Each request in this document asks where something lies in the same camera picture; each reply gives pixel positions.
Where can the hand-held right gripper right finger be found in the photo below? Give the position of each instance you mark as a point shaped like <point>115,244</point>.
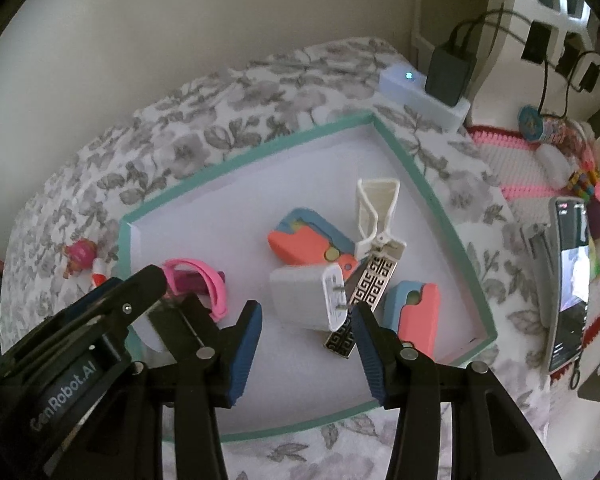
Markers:
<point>367,355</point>

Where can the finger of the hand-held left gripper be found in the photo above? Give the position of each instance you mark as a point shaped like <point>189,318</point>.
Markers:
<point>130,295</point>
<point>192,320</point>

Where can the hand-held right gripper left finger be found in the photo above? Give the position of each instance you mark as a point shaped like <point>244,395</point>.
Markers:
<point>242,355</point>

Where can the pink watch band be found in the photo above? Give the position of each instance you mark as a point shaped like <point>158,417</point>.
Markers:
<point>216,292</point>

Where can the small orange blue toy knife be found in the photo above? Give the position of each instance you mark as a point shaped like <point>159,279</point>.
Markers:
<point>420,315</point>

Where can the black gold patterned hair clip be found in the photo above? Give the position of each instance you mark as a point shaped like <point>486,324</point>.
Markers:
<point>375,280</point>

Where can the white charger plug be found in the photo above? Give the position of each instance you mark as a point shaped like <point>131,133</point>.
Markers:
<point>300,295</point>

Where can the large blue orange toy knife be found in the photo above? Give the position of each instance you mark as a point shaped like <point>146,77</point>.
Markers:
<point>295,245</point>

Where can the white plastic clip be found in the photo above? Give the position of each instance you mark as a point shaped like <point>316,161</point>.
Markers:
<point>375,210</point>

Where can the teal white box lid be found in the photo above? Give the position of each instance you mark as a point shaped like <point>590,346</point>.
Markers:
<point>280,195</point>

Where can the red white small bottle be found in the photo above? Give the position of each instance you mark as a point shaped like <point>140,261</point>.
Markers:
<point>99,275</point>

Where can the pink toy figure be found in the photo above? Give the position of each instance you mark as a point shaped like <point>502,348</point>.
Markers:
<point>80,252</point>

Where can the grey phone stand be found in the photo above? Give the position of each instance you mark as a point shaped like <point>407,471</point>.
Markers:
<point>540,260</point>

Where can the smartphone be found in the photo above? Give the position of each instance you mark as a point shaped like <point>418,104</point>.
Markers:
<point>570,270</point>

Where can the white power strip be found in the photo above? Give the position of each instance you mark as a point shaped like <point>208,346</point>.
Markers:
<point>410,97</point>

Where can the small white case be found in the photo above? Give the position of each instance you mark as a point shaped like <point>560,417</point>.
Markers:
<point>552,165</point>

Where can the purple ball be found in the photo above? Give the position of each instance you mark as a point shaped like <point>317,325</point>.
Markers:
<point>599,219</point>

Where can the colourful bead toy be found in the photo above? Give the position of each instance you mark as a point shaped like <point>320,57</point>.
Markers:
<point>585,182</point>

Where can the colourful round tin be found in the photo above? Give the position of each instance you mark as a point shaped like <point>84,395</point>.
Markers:
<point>530,122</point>

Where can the large black power adapter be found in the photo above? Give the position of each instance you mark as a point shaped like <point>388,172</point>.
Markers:
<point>450,75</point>

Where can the small black adapter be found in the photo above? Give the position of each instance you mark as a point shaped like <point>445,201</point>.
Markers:
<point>566,55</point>
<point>535,42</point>
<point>589,76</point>

